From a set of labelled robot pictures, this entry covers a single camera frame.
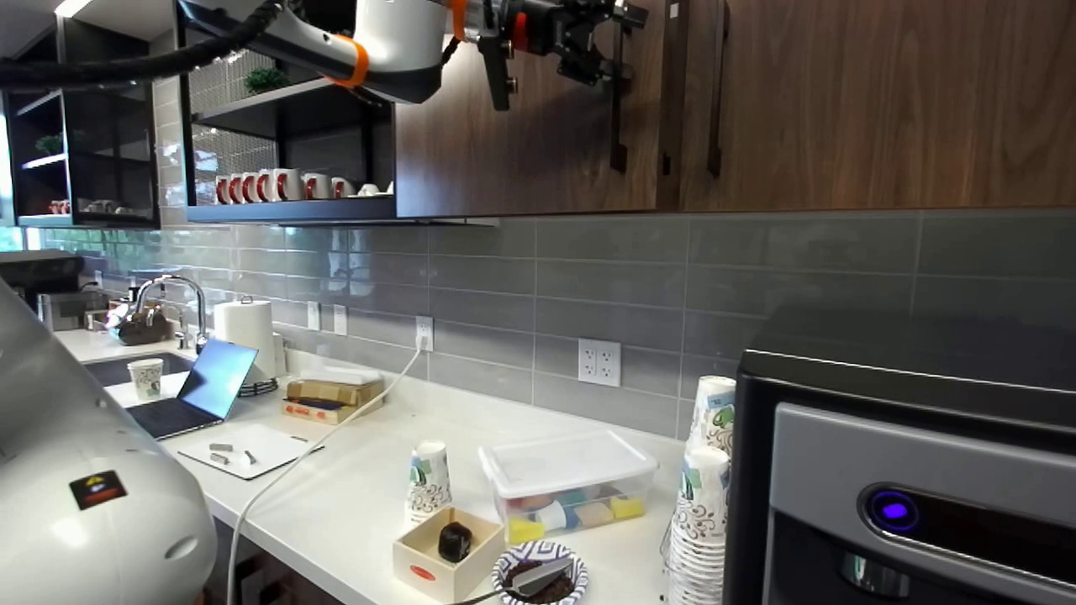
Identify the patterned paper bowl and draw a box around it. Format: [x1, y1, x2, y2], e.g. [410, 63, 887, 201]
[489, 539, 590, 605]

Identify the brown flat box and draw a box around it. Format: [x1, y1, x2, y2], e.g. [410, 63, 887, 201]
[283, 373, 391, 409]

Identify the wooden cabinet door untouched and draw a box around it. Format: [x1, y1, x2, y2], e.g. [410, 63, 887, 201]
[673, 0, 1076, 218]

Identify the wooden cabinet door grasped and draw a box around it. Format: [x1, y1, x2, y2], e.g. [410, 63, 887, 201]
[391, 0, 680, 222]

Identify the clear plastic lidded container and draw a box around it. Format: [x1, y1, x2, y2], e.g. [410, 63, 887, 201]
[475, 426, 662, 553]

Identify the white double wall outlet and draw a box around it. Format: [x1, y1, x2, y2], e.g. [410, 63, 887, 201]
[576, 335, 626, 393]

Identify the chrome sink faucet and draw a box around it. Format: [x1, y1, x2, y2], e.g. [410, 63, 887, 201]
[130, 270, 210, 350]

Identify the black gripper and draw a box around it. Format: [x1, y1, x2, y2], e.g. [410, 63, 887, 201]
[506, 0, 652, 90]

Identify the black open wall shelf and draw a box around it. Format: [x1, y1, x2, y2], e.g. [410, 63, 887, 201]
[172, 0, 404, 233]

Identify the white flat board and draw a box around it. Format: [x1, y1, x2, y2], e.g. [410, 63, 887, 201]
[173, 417, 326, 484]

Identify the white power cable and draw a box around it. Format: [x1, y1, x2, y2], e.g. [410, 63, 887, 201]
[221, 333, 436, 605]

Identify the black silver beverage machine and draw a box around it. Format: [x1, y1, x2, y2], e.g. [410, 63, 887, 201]
[720, 306, 1076, 605]

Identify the black handle of untouched door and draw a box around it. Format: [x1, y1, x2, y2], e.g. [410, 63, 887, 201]
[702, 0, 731, 183]

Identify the medium paper cup stack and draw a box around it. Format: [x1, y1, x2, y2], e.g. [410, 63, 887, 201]
[662, 439, 731, 605]

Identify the black handle of grasped door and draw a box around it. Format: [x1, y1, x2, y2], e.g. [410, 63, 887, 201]
[604, 52, 633, 179]

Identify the small black object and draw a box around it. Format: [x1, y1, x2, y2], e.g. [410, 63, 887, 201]
[434, 517, 478, 567]

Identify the black corrugated cable hose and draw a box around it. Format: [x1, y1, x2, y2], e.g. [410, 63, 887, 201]
[0, 0, 286, 93]

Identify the blue open laptop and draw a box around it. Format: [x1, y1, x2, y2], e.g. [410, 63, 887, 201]
[125, 335, 263, 439]

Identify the black glass-front shelf unit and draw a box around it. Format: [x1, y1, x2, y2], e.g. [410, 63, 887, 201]
[0, 14, 161, 233]

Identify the small green plant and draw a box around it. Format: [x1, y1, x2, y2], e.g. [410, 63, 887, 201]
[242, 63, 297, 97]

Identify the white paper towel roll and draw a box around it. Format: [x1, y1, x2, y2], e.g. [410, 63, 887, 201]
[208, 293, 283, 383]

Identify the yellow flat box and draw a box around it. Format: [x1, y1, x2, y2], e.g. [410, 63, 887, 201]
[275, 393, 377, 426]

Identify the single paper cup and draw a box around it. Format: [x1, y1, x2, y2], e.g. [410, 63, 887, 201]
[125, 357, 168, 404]

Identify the metal spoon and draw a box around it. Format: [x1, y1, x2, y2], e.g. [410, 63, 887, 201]
[450, 557, 570, 605]

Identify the small cardboard box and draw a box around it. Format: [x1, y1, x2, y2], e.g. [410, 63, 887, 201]
[391, 503, 506, 605]

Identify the short patterned paper cup stack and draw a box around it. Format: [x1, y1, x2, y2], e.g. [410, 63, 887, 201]
[400, 436, 456, 532]

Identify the dark countertop appliance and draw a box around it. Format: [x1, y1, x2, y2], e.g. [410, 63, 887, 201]
[0, 250, 91, 335]

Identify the tallest paper cup stack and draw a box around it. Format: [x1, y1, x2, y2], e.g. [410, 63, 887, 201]
[684, 373, 738, 462]

